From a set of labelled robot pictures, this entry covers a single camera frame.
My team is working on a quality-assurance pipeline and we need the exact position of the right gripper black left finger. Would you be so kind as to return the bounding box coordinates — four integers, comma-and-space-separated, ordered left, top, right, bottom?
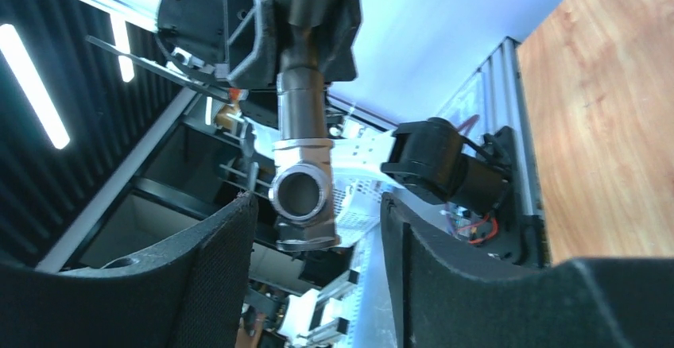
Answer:
1, 193, 258, 347

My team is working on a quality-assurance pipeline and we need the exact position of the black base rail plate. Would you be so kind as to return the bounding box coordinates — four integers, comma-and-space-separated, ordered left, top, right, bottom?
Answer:
442, 37, 550, 269

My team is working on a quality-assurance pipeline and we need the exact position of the grey faucet with lever handle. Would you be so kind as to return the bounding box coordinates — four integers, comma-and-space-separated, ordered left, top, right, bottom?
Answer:
274, 0, 335, 139

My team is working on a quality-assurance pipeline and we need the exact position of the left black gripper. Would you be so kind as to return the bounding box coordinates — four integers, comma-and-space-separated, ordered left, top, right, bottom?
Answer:
86, 0, 362, 101

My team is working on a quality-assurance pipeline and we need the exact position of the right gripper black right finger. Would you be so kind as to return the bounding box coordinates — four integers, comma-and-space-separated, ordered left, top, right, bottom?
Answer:
381, 193, 673, 347

